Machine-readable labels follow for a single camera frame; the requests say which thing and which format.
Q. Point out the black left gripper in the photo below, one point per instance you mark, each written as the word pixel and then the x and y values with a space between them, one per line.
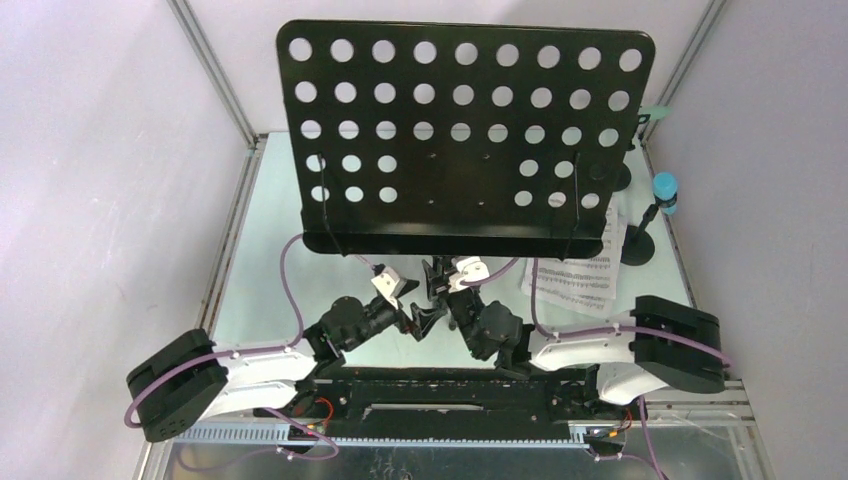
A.
pixel 422 320

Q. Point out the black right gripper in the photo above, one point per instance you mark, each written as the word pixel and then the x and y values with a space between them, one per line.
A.
pixel 434 282

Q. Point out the black music stand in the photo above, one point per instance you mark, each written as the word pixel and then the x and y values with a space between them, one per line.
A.
pixel 458 139

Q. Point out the sheet music page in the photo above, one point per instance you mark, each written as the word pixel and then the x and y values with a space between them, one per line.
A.
pixel 622 225
pixel 586 286

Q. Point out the black microphone stand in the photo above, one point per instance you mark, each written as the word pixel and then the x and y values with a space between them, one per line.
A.
pixel 638 247
pixel 623 179

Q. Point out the blue toy microphone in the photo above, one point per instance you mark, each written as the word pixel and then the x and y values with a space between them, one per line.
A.
pixel 665 190

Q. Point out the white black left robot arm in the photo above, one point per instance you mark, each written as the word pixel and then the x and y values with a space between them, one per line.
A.
pixel 193 378

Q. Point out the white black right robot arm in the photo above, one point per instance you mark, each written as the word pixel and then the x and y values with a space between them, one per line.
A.
pixel 656 344

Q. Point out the green toy microphone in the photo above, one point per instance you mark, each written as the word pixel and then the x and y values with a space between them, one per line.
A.
pixel 652 113

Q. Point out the aluminium table frame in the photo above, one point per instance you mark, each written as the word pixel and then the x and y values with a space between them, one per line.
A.
pixel 454 142

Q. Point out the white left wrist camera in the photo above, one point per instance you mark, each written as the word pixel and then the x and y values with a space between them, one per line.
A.
pixel 388 283

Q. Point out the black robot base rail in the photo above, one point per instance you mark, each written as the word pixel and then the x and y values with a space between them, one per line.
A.
pixel 453 404

